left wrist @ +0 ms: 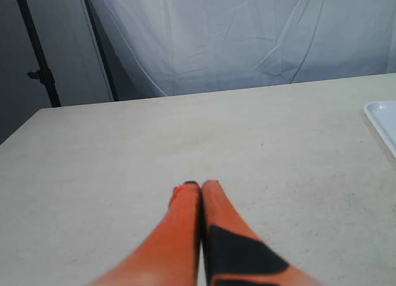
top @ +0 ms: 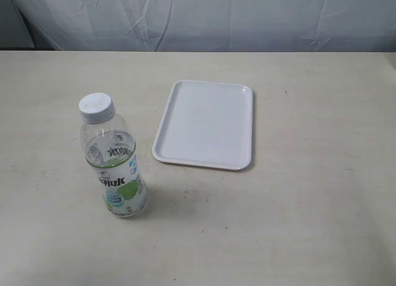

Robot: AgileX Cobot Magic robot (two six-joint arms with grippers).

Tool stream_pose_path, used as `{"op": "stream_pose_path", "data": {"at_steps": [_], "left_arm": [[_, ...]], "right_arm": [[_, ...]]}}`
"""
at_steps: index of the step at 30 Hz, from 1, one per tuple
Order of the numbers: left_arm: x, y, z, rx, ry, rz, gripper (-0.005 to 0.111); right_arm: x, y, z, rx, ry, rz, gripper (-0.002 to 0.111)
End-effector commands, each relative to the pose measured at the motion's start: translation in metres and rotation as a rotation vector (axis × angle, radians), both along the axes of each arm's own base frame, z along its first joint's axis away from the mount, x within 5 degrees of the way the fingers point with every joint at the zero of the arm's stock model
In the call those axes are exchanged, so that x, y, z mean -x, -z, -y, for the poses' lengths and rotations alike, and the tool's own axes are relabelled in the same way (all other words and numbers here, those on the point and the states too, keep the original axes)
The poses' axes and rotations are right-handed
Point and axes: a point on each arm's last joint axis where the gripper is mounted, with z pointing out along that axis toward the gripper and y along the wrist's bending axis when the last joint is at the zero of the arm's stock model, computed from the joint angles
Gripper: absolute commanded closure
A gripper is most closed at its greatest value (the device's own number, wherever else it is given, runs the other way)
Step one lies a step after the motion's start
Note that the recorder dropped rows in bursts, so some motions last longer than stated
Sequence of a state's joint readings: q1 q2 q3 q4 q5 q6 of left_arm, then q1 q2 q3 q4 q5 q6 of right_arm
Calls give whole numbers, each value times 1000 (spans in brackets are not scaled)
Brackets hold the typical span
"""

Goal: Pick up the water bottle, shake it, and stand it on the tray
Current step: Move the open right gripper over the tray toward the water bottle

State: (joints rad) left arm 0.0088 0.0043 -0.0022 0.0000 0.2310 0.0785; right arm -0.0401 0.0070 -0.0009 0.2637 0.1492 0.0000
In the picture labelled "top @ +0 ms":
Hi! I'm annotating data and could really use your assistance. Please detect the clear bottle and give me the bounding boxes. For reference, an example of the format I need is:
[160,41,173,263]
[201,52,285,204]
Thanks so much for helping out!
[78,93,148,218]

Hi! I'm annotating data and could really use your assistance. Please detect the white rectangular plastic tray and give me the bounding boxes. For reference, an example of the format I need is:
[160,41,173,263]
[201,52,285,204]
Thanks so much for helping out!
[152,80,254,171]

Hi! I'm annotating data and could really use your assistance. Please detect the white backdrop cloth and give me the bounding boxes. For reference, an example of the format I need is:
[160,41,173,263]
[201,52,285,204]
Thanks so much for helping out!
[11,0,395,52]

